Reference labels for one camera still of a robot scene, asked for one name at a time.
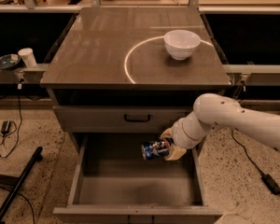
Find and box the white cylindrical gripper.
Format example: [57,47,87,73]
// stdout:
[160,112,221,161]

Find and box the blue pepsi can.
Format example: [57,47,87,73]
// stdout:
[142,141,170,161]

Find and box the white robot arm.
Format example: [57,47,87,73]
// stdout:
[162,93,280,161]

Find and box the open grey middle drawer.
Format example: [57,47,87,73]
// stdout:
[53,133,222,224]

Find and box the grey drawer cabinet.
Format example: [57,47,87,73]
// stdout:
[39,6,232,154]

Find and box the closed grey top drawer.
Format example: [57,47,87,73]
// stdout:
[53,105,191,133]

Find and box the white ceramic bowl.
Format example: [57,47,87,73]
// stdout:
[163,30,201,61]

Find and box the black power adapter right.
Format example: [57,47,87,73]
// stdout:
[261,174,280,195]

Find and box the black power adapter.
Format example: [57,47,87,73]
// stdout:
[261,174,280,195]
[0,120,10,134]

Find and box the black metal pole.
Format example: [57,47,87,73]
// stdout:
[0,147,43,224]

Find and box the black power adapter left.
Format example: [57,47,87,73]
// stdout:
[0,120,10,134]

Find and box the white paper cup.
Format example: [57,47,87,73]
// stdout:
[18,48,36,67]

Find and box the dark blue plate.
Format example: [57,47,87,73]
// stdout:
[0,54,21,70]

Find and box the black drawer handle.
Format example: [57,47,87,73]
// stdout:
[123,114,151,122]

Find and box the black cable right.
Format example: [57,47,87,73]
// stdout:
[231,129,265,175]

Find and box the black cable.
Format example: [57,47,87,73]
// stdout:
[231,129,265,175]
[0,81,23,160]

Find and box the black cable left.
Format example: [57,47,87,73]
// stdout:
[0,81,23,160]

